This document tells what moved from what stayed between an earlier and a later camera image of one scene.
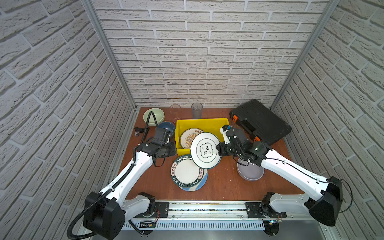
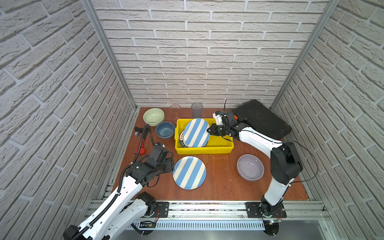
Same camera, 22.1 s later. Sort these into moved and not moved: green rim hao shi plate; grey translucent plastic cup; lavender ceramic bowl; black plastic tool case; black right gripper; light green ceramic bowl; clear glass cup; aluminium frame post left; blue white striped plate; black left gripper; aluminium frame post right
Moved: black right gripper; green rim hao shi plate; black left gripper; blue white striped plate
Not moved: clear glass cup; light green ceramic bowl; grey translucent plastic cup; lavender ceramic bowl; aluminium frame post right; aluminium frame post left; black plastic tool case
